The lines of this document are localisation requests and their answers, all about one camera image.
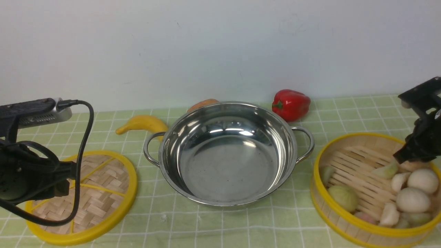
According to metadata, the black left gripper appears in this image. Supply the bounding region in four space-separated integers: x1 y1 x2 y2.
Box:
0 139 78 205

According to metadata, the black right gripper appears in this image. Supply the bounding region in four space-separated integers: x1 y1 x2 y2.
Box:
393 76 441 164

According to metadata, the woven bamboo steamer lid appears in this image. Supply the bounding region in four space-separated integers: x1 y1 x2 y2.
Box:
27 150 138 246

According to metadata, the yellow rimmed bamboo steamer basket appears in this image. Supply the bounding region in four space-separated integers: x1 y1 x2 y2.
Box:
310 133 440 248

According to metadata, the stainless steel pot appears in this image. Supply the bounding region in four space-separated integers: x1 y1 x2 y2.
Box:
143 101 315 208

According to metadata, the white round bun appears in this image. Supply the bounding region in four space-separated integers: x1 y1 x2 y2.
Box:
407 168 439 194
396 187 431 213

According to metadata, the white dumpling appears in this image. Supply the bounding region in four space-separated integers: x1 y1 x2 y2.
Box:
391 172 412 193
379 203 400 227

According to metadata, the pale green dumpling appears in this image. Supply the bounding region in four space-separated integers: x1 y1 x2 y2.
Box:
319 165 336 187
394 213 432 229

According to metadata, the pink bun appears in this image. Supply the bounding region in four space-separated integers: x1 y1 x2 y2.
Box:
354 211 377 225

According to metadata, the green round bun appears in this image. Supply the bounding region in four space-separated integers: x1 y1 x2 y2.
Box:
327 185 359 213

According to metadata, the red bell pepper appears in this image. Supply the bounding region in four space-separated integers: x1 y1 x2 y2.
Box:
271 89 311 123

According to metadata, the yellow banana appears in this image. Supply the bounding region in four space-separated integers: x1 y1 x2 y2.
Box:
115 115 168 135

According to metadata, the orange sweet potato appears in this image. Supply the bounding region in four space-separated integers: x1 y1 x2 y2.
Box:
187 99 219 113

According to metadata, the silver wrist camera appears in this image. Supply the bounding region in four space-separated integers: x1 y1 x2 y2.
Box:
16 97 73 129

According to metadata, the black camera cable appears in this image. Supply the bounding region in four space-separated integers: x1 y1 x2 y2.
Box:
0 100 95 227

